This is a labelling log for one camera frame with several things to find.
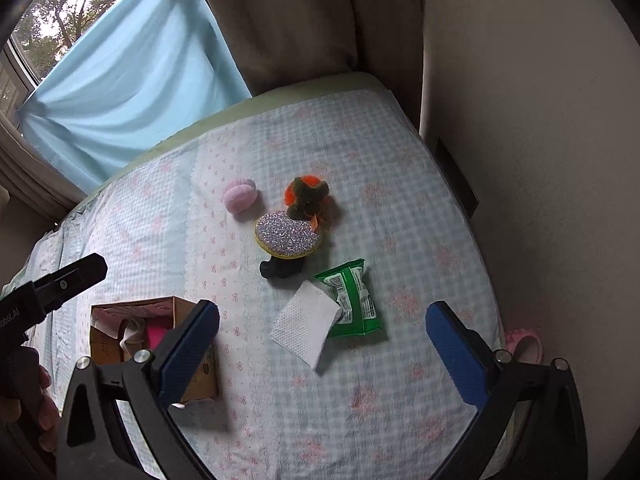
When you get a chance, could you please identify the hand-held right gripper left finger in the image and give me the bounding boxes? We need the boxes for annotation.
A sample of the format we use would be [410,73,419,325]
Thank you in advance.
[55,300,221,480]

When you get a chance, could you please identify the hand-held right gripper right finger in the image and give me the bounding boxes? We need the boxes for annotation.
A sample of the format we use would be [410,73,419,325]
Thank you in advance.
[425,301,588,480]

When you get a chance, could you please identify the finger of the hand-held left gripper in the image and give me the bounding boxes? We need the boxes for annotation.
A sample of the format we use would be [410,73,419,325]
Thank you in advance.
[30,254,108,315]

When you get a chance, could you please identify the cardboard box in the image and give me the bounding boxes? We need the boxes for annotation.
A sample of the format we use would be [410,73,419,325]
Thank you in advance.
[90,296,221,406]

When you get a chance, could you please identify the green snack packet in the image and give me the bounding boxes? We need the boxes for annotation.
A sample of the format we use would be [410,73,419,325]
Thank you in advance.
[313,258,387,339]

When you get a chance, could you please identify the white textured cloth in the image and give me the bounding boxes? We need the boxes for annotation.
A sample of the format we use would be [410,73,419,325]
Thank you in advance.
[270,280,343,372]

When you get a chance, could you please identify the black soft item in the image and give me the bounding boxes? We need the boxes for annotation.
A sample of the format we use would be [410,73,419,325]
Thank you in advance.
[259,256,307,282]

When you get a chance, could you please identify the glittery silver sponge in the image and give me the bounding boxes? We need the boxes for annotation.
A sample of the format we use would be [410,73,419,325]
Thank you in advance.
[254,211,323,260]

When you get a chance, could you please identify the pink fluffy scrunchie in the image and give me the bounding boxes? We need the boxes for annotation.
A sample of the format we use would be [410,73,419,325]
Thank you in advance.
[223,176,257,217]

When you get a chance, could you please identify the orange and green plush toy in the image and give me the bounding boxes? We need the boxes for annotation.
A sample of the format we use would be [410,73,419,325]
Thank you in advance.
[285,176,335,225]

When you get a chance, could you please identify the person's left hand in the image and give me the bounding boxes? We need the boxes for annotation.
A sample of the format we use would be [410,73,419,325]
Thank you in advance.
[29,365,62,453]

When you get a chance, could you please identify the pink slipper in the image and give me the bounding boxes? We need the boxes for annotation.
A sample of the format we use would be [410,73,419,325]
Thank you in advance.
[504,327,543,365]

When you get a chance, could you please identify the beige curtain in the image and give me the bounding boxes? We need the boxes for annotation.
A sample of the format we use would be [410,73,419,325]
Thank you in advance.
[0,110,88,223]
[185,0,426,131]

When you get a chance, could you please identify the light blue hanging cloth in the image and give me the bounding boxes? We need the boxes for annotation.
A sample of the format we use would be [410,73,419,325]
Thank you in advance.
[17,0,253,195]

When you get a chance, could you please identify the window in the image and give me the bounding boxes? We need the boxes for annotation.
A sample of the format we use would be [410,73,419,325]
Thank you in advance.
[0,0,168,92]

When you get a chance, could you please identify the light green bed sheet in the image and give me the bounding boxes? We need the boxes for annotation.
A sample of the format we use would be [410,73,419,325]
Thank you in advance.
[10,71,396,291]

